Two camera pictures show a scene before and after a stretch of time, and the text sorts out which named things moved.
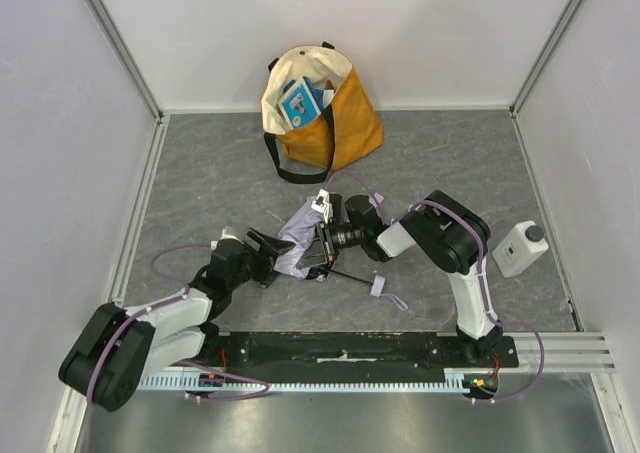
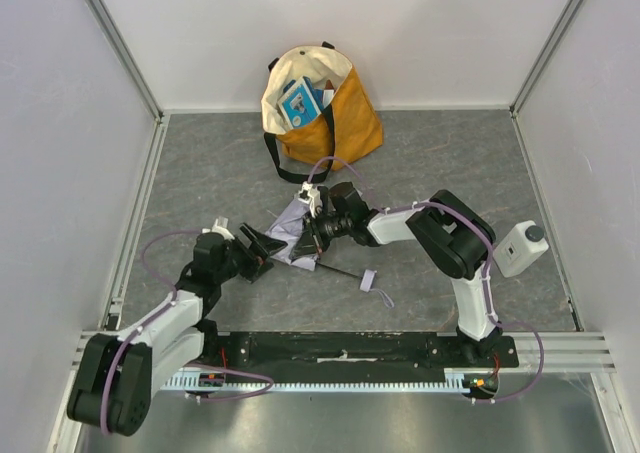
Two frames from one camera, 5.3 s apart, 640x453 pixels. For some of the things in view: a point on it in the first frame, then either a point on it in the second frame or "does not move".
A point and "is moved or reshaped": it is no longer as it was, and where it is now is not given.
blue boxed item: [300, 102] does not move
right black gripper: [325, 241] to [314, 234]
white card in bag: [327, 95] does not move
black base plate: [344, 351] does not move
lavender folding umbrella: [299, 225] is moved or reshaped
